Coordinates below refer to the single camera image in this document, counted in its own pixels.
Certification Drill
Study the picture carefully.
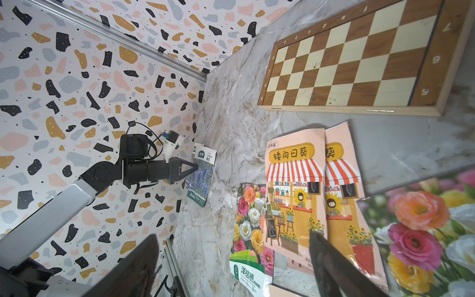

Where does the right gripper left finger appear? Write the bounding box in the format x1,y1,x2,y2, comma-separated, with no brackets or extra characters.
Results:
84,235,160,297

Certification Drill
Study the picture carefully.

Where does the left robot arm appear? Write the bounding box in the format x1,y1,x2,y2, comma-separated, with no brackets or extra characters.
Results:
1,134,199,297

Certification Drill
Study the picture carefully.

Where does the lavender seed packet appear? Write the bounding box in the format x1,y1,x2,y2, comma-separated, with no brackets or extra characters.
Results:
186,143,216,208

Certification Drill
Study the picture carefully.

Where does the colourful flower seed packet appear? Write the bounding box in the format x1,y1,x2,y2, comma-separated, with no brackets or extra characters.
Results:
358,168,475,297
230,183,275,297

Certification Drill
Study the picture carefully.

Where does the wooden chessboard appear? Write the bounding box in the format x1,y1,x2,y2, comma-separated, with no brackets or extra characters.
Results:
257,1,475,116

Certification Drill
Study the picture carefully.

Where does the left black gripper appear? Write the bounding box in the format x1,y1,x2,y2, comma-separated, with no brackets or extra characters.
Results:
122,157,199,185

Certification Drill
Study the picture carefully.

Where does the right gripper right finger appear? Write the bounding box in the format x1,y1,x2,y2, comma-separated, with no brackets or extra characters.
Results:
309,230,387,297

